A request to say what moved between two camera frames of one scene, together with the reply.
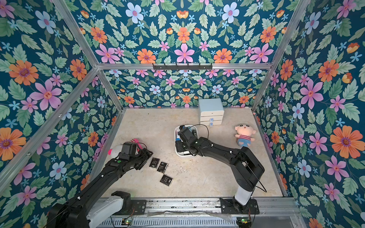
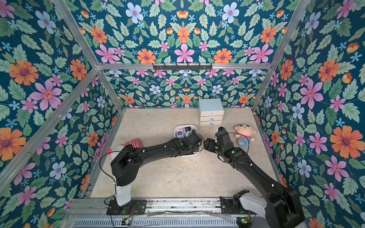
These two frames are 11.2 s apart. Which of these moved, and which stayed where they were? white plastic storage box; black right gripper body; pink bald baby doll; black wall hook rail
Moved: black right gripper body
Stayed: pink bald baby doll; white plastic storage box; black wall hook rail
